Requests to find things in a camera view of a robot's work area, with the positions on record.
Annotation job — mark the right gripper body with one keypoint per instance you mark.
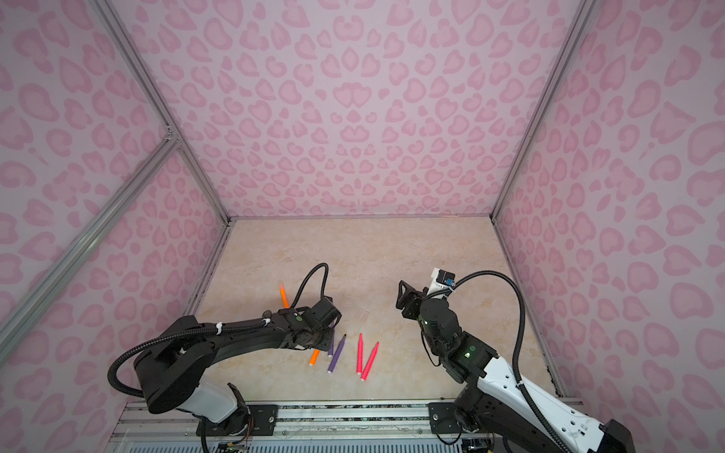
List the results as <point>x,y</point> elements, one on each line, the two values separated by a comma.
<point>408,297</point>

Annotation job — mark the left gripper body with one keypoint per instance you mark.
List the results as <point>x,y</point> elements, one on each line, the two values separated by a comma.
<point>317,334</point>

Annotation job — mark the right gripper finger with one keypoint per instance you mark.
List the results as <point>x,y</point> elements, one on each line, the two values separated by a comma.
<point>404,289</point>
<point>409,305</point>

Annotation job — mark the orange pen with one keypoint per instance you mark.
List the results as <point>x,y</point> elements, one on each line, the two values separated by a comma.
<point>314,358</point>
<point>284,298</point>

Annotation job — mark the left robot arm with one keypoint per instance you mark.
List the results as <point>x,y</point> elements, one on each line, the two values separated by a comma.
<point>171,371</point>

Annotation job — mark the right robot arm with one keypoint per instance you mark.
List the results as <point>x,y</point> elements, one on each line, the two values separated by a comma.
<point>495,398</point>

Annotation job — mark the purple pen lower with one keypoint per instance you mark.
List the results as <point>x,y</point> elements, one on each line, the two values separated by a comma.
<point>337,354</point>

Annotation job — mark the pink pen left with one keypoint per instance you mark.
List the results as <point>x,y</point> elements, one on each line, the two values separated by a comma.
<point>360,355</point>

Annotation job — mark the pink pen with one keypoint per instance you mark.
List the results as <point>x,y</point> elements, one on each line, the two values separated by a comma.
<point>360,355</point>
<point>370,362</point>

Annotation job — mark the pink pen right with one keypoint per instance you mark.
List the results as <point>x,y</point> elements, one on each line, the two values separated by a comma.
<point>370,362</point>

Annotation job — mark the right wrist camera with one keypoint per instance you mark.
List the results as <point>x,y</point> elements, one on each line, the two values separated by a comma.
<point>441,280</point>

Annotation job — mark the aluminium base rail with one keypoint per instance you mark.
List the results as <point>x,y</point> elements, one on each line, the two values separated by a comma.
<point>311,426</point>

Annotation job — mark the diagonal aluminium frame bar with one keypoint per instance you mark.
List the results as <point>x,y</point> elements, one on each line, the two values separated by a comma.
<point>39,298</point>

